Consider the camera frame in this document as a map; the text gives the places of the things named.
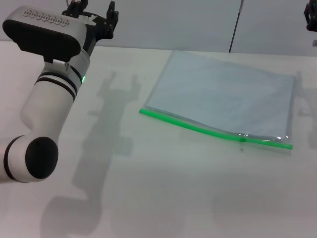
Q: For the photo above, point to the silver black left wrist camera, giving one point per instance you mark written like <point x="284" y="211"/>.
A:
<point x="44" y="32"/>

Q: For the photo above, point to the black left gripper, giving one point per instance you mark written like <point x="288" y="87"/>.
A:
<point x="95" y="29"/>

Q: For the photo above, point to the clear green-zip document bag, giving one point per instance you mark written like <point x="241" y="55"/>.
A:
<point x="223" y="99"/>

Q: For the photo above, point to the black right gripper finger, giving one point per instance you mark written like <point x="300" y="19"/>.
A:
<point x="311" y="15"/>

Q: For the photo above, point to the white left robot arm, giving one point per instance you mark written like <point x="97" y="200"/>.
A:
<point x="47" y="104"/>

